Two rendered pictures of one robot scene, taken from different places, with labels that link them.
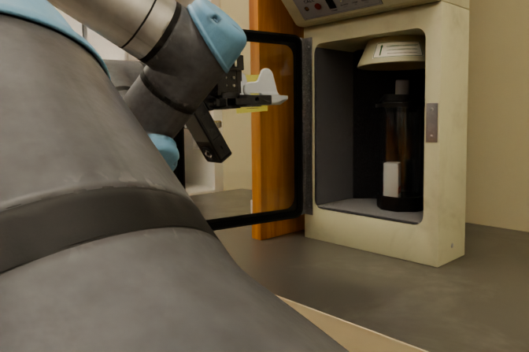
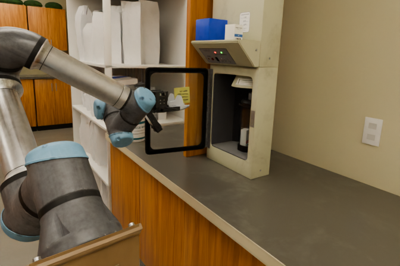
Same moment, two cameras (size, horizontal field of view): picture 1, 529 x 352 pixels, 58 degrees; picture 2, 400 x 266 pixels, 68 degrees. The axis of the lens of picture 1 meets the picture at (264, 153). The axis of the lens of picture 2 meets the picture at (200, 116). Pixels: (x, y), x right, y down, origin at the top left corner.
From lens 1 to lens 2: 0.50 m
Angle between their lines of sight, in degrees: 11
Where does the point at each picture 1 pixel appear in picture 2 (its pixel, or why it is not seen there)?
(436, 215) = (251, 157)
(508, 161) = (309, 130)
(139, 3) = (116, 95)
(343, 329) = (194, 202)
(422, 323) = (222, 203)
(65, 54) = (75, 163)
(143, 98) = (119, 120)
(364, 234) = (227, 160)
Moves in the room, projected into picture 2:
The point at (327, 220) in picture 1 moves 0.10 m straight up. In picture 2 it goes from (214, 152) to (215, 132)
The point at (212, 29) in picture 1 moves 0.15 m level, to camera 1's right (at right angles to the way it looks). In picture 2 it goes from (141, 102) to (189, 105)
